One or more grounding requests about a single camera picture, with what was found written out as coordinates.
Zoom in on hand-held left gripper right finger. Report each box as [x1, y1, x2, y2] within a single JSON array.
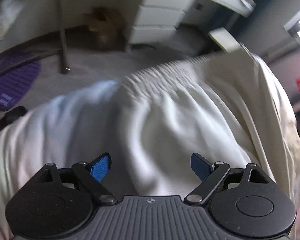
[[184, 153, 276, 204]]

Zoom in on grey metal pole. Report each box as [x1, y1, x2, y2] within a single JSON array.
[[55, 0, 71, 75]]

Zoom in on purple ribbed slipper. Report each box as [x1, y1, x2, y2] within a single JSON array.
[[0, 52, 42, 112]]

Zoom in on brown cardboard box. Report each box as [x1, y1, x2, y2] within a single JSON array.
[[83, 6, 127, 51]]

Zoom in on white side table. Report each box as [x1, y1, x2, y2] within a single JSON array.
[[207, 27, 248, 53]]

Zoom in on white vanity desk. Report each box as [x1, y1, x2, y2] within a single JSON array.
[[128, 0, 257, 53]]

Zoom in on cream white pants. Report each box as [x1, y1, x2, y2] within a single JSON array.
[[72, 51, 294, 205]]

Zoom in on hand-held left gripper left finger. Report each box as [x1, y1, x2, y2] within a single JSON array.
[[32, 152, 117, 204]]

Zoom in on black shoe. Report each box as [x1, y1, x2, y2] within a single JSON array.
[[0, 105, 28, 135]]

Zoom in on pink white blanket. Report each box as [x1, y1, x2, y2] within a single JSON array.
[[0, 79, 300, 240]]

